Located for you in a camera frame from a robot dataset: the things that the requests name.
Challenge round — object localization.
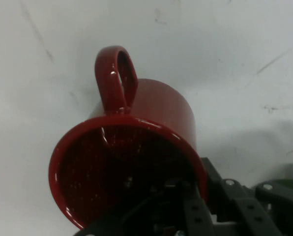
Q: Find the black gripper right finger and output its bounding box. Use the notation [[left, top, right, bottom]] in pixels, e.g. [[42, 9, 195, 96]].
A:
[[200, 157, 293, 236]]

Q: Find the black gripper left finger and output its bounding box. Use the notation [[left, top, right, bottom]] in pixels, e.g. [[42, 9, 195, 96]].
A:
[[75, 178, 216, 236]]

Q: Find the red speckled enamel mug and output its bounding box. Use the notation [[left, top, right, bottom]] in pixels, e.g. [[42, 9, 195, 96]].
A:
[[48, 45, 209, 231]]

